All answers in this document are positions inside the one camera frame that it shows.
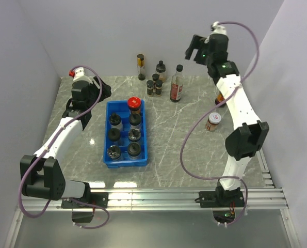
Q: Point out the black cap bottle front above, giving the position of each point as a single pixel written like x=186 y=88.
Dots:
x=134 y=135

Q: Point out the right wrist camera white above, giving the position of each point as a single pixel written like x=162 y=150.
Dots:
x=216 y=28

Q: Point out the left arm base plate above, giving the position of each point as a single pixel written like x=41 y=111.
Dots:
x=100 y=199

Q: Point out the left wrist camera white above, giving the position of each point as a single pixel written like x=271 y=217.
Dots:
x=78 y=74

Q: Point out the small spice jar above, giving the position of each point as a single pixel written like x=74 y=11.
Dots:
x=158 y=87
x=150 y=88
x=155 y=77

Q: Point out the tall yellow black grinder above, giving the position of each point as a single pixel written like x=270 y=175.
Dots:
x=140 y=67

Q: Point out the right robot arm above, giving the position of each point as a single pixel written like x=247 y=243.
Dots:
x=226 y=77

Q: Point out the knob lid jar white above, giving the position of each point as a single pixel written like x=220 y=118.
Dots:
x=134 y=151

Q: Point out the red lid jar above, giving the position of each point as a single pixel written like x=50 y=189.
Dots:
x=219 y=97
x=134 y=105

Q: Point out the blue divided plastic bin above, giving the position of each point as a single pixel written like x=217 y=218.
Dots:
x=121 y=108

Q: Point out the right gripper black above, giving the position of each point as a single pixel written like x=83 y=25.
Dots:
x=196 y=44

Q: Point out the black cap bottle back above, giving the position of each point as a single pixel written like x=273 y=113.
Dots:
x=114 y=135

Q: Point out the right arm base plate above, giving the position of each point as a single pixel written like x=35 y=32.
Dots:
x=220 y=199

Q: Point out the white lid spice jar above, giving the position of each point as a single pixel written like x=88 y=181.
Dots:
x=213 y=121

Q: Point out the shaker jar white powder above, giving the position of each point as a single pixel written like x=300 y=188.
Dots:
x=114 y=153

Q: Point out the tall clear sauce bottle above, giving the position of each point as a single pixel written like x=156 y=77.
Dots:
x=177 y=82

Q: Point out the small spice jar back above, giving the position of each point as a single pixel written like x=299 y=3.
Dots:
x=155 y=77

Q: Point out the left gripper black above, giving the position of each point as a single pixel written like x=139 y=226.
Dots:
x=106 y=92

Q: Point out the black cap bottle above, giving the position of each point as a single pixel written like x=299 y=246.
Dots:
x=134 y=135
x=114 y=135

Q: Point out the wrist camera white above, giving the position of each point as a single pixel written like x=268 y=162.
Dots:
x=216 y=28
x=78 y=74

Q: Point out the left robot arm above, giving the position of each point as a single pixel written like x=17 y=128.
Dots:
x=41 y=174

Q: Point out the small spice jar left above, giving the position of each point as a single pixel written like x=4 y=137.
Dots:
x=150 y=88

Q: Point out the small spice jar right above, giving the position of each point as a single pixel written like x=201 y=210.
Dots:
x=158 y=87

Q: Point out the aluminium front rail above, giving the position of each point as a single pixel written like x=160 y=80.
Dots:
x=183 y=199

